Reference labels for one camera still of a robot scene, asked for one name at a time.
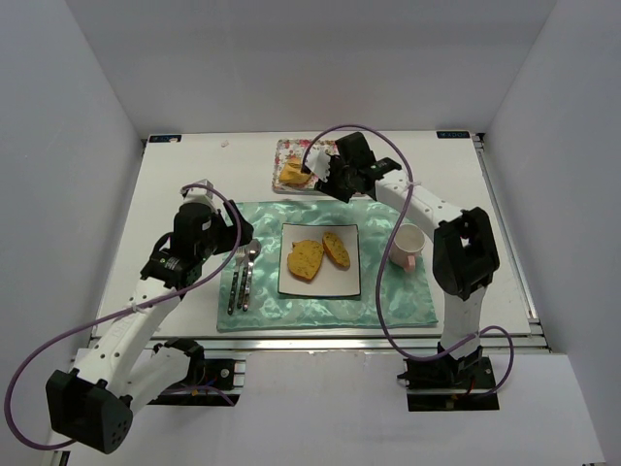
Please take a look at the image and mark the pink mug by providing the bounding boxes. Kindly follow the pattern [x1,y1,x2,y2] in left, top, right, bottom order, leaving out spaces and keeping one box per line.
[389,224,426,273]

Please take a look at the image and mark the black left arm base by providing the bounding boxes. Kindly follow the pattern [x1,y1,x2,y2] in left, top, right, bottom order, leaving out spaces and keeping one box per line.
[149,338,245,407]

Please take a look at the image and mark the blue label sticker left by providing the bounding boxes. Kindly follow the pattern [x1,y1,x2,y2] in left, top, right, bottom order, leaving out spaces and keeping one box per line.
[147,135,181,144]

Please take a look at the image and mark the blue label sticker right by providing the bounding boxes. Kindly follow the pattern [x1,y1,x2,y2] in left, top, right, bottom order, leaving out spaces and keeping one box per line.
[436,130,471,139]

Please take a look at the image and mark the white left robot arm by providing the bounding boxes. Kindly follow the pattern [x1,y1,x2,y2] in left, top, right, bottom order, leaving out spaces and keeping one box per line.
[46,200,253,454]

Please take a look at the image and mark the blue label sticker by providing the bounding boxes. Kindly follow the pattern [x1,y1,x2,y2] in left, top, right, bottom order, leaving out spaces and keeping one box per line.
[147,135,181,144]
[436,130,471,139]

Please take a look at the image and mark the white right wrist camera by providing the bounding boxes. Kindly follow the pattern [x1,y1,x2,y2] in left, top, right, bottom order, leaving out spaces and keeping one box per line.
[303,150,332,183]

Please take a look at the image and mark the fork with patterned handle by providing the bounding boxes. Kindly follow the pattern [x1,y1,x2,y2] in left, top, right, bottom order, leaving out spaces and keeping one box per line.
[227,246,246,316]

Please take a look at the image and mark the toasted bread slice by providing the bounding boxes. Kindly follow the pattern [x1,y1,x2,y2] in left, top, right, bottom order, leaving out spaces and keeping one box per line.
[322,231,350,269]
[287,240,324,282]

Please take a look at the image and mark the bread slice on tray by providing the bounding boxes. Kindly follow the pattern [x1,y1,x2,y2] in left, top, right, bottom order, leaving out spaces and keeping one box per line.
[278,157,311,185]

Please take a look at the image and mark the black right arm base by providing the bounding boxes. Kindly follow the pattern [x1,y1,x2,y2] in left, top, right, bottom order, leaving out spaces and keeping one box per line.
[397,346,500,413]

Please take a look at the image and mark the floral rectangular tray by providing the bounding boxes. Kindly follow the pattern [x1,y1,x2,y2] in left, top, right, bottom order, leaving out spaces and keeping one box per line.
[272,139,320,195]

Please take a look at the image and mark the green satin placemat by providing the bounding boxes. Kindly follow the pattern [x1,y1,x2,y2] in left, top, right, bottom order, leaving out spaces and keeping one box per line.
[216,200,438,333]

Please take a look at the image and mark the white square plate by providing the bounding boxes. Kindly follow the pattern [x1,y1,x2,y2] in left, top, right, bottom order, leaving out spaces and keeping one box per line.
[278,223,361,299]

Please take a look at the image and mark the spoon with patterned handle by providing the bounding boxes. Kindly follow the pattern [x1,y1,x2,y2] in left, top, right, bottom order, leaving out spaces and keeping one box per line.
[242,238,261,312]

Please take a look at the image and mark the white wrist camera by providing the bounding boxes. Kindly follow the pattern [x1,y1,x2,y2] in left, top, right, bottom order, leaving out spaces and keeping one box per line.
[303,150,332,183]
[180,179,215,210]

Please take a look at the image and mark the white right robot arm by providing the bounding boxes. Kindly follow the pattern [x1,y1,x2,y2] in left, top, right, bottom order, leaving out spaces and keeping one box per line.
[302,125,500,369]

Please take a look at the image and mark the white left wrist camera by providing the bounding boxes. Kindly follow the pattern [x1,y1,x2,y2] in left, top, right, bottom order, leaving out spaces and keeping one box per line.
[180,179,215,210]

